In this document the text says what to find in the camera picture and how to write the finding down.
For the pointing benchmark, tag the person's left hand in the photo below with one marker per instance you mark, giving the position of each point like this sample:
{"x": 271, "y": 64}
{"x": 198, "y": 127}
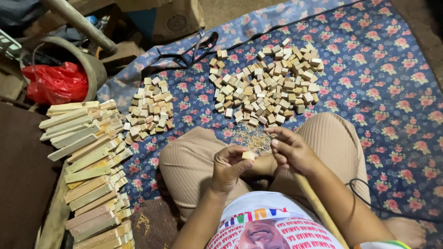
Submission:
{"x": 225, "y": 173}

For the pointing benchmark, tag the long wooden stick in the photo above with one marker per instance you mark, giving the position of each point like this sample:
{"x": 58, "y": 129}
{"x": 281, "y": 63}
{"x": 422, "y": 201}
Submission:
{"x": 322, "y": 211}

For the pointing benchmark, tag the person's bare foot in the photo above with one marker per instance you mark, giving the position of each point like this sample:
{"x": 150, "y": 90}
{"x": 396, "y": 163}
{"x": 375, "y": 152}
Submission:
{"x": 405, "y": 231}

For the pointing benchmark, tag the dark brown mat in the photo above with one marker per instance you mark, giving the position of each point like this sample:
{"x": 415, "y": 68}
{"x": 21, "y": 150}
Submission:
{"x": 24, "y": 179}

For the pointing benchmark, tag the grey thick pole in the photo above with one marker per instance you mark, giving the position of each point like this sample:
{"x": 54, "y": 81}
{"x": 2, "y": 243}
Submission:
{"x": 83, "y": 26}

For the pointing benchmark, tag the grey round basin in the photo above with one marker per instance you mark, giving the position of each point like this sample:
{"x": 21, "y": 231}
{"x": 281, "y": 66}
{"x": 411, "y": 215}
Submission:
{"x": 94, "y": 67}

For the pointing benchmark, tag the large pile of wooden blocks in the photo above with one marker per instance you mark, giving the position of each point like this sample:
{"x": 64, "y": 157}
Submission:
{"x": 270, "y": 86}

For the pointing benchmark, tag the small single wooden cube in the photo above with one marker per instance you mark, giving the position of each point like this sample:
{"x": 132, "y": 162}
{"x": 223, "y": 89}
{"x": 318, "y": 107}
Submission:
{"x": 248, "y": 155}

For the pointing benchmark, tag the person's white printed shirt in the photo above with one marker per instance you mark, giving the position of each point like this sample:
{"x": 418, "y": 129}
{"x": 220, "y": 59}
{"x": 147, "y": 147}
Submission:
{"x": 263, "y": 224}

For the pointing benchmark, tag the stack of long wooden slats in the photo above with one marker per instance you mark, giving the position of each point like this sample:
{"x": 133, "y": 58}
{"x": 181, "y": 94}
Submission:
{"x": 90, "y": 173}

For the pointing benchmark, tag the person's right hand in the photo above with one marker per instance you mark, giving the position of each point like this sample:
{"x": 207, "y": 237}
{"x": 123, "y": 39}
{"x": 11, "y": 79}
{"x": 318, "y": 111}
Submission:
{"x": 297, "y": 155}

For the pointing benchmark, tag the brown cardboard box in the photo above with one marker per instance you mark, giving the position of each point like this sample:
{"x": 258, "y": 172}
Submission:
{"x": 173, "y": 20}

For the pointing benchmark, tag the person's beige ribbed trousers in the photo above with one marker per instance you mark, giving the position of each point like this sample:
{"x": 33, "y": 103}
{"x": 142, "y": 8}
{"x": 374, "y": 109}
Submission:
{"x": 187, "y": 162}

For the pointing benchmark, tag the heap of thin wooden pins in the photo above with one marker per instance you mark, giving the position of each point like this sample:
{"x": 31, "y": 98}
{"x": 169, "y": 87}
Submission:
{"x": 252, "y": 138}

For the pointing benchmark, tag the brown patterned cloth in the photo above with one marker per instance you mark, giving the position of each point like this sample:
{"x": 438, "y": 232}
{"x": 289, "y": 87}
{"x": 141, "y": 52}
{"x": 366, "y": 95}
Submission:
{"x": 155, "y": 224}

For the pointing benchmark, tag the blue floral mat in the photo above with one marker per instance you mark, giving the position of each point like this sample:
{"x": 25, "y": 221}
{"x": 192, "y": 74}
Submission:
{"x": 380, "y": 86}

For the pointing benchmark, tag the small pile of wooden blocks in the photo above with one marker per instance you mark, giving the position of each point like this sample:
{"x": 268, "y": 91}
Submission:
{"x": 150, "y": 110}

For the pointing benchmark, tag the red plastic bag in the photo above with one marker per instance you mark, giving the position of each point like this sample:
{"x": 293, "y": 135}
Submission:
{"x": 55, "y": 83}

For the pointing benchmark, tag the white plastic crate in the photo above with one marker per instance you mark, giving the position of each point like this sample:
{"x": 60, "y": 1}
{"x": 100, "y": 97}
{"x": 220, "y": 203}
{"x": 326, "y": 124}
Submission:
{"x": 8, "y": 45}

